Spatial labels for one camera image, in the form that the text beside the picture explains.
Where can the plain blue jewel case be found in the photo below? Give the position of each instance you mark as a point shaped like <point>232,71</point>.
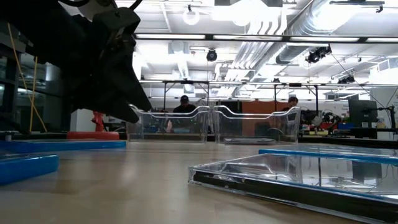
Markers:
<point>62,146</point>
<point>311,154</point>

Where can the clear jewel case black tray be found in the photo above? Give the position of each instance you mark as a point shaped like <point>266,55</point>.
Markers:
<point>248,142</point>
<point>280,191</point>
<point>248,139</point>

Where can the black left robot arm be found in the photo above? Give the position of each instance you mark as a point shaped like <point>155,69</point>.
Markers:
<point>46,46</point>

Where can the black dome ceiling camera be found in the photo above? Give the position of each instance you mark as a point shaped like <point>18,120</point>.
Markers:
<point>211,55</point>

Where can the blue jewel case white pattern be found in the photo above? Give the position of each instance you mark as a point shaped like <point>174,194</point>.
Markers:
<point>28,169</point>

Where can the silver metal post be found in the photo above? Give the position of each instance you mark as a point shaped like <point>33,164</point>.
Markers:
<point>7,136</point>

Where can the black computer monitor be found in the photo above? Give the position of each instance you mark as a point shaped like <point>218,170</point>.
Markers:
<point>362,112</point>

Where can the clear plastic bin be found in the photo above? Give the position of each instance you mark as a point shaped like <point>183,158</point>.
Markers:
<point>174,124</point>
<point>292,124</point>

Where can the black overhead light bar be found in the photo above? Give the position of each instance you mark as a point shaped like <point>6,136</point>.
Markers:
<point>209,36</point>

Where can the black background desk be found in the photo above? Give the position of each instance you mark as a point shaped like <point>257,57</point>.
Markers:
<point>373,132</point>

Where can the person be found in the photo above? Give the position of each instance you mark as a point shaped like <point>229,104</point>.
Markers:
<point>184,109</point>
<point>292,100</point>

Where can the red desk lamp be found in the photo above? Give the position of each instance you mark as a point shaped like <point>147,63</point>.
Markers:
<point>93,135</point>

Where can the black workbench frame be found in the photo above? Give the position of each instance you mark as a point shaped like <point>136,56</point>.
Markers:
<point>316,96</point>
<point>164,93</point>

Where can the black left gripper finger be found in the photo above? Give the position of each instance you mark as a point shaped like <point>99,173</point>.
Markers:
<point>115,107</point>
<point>130,87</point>

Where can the silver ventilation duct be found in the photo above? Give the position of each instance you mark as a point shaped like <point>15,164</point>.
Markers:
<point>298,28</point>

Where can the black hanging camera rig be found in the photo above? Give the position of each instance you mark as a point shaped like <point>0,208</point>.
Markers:
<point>346,80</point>
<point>317,55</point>

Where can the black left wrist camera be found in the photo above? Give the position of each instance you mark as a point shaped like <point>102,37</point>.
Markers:
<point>116,20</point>

